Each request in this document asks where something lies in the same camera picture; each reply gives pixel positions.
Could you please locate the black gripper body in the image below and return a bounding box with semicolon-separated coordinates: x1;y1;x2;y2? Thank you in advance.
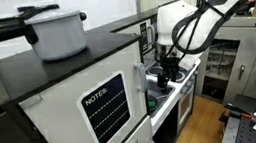
158;54;183;78

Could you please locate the grey toy stove top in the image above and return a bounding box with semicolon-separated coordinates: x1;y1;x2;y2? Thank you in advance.
144;59;192;89

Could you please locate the grey toy sink basin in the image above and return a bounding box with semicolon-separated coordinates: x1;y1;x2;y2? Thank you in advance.
142;74;179;117

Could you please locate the green block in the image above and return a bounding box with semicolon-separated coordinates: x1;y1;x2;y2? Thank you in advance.
147;99;159;111

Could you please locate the white pot with black lid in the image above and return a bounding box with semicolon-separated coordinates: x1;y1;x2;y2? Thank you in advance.
0;0;93;69

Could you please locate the small steel saucepan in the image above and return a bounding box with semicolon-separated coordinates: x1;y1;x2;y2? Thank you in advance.
145;91;172;114

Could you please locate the white toy oven door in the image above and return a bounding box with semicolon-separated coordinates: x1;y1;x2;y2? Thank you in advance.
170;83;202;133

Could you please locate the toy microwave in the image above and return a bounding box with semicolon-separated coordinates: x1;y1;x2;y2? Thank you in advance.
113;17;163;73

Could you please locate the black notes chalkboard panel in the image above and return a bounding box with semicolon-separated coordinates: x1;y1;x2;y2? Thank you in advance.
73;69;136;143

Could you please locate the black clamp orange grip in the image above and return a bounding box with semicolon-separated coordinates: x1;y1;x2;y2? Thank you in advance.
222;99;254;123

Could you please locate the grey metal cabinet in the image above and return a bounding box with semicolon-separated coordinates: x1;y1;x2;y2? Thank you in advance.
183;4;256;120

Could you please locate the white toy kitchen playset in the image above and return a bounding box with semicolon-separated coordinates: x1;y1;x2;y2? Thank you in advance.
0;1;214;143

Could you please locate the grey oven door handle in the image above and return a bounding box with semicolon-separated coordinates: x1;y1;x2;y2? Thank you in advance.
180;83;196;96

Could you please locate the long white door handle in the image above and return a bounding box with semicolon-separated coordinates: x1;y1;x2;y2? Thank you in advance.
133;61;150;94

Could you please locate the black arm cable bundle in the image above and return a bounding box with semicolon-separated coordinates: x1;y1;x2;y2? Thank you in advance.
168;0;234;59

